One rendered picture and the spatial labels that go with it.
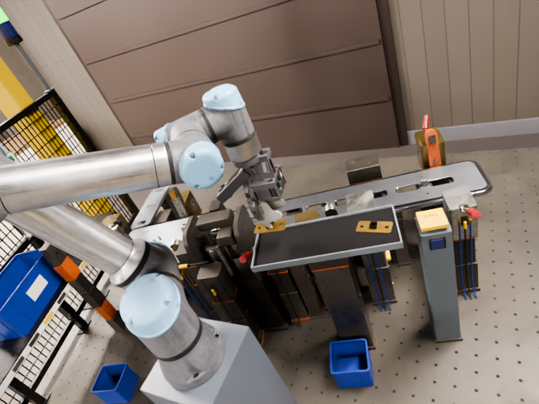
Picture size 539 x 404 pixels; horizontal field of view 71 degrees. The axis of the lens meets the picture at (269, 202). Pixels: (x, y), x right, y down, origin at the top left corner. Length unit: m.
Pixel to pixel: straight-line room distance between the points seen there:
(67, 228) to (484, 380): 1.08
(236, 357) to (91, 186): 0.50
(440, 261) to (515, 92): 2.37
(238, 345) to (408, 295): 0.68
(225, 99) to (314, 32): 2.42
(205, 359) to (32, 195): 0.47
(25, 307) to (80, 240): 0.75
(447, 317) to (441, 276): 0.17
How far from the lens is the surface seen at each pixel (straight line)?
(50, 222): 0.82
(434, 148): 1.40
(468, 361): 1.26
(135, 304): 0.80
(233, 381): 0.92
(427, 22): 3.04
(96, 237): 0.84
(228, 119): 0.76
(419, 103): 3.27
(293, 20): 3.17
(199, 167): 0.62
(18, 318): 1.54
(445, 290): 1.09
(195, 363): 0.87
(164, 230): 1.59
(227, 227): 1.13
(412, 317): 1.33
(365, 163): 1.41
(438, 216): 0.95
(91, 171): 0.64
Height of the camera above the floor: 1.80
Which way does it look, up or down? 34 degrees down
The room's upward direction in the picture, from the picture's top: 24 degrees counter-clockwise
